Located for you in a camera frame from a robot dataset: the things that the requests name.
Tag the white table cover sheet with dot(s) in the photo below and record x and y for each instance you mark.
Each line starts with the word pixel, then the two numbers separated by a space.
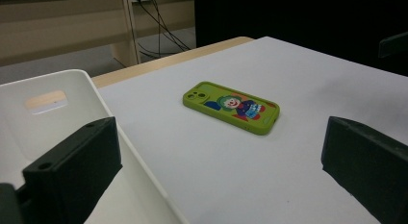
pixel 240 169

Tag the beige wooden office desk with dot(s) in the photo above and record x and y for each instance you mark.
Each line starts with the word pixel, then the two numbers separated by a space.
pixel 64 31

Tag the white plastic basket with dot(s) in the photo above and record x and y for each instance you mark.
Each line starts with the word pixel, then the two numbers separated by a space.
pixel 80 95

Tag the green clown phone case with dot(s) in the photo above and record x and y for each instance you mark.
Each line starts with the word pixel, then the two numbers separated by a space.
pixel 224 104

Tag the black curtain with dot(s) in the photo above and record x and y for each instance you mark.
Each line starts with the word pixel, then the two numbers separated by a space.
pixel 288 15

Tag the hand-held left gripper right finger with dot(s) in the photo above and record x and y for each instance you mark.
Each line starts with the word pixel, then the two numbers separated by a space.
pixel 369 166

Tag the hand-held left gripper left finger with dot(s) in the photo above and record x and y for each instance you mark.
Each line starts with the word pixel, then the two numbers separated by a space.
pixel 73 163

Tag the dark bar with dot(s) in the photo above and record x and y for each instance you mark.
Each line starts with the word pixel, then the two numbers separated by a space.
pixel 393 44

